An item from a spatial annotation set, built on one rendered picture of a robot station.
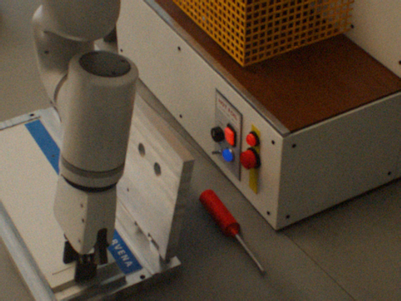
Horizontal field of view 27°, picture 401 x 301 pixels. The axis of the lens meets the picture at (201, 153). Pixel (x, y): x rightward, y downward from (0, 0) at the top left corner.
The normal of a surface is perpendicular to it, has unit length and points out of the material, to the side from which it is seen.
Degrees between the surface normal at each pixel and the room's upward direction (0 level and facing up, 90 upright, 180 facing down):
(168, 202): 78
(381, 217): 0
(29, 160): 0
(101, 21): 91
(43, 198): 0
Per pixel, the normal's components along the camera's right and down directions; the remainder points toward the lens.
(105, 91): 0.16, 0.58
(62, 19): -0.40, 0.65
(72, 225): -0.84, 0.14
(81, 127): -0.39, 0.47
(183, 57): -0.87, 0.33
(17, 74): 0.00, -0.76
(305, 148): 0.50, 0.56
